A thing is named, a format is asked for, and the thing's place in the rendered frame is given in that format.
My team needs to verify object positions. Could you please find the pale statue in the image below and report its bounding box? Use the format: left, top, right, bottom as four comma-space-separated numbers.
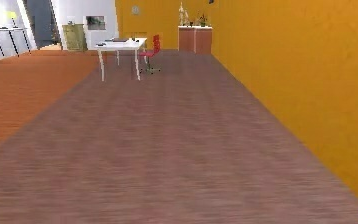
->
178, 1, 191, 27

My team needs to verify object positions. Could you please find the red office chair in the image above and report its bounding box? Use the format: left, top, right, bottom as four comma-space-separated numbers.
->
138, 34, 162, 74

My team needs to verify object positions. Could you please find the brown cabinet with white top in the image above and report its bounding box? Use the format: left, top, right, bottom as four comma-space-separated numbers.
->
177, 25, 214, 56

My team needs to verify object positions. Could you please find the white desk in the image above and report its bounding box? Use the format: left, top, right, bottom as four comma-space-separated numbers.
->
94, 37, 148, 82

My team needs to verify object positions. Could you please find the small potted plant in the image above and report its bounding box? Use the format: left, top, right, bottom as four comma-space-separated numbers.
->
197, 13, 209, 28

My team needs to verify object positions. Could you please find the framed dark picture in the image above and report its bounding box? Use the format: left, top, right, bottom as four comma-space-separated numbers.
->
85, 15, 107, 31

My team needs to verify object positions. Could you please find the olive green cabinet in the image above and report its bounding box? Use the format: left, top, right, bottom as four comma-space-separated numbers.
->
61, 23, 88, 52

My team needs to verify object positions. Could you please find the yellow table lamp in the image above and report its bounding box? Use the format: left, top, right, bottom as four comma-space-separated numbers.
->
6, 10, 19, 29

